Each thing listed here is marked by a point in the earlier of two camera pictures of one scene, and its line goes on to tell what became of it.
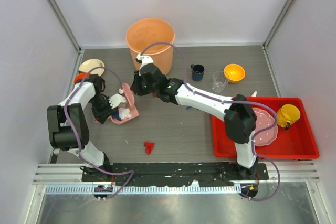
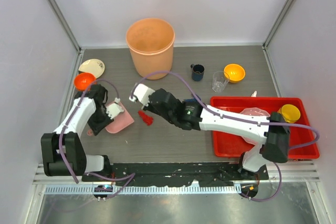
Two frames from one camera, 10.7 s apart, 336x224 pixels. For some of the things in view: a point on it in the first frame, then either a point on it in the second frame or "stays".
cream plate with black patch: (88, 65) stays
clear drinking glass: (220, 80) stays
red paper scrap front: (149, 147) to (148, 119)
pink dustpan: (129, 105) to (121, 120)
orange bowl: (81, 77) stays
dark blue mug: (197, 72) stays
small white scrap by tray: (254, 94) stays
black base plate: (203, 174) stays
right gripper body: (141, 88) to (150, 107)
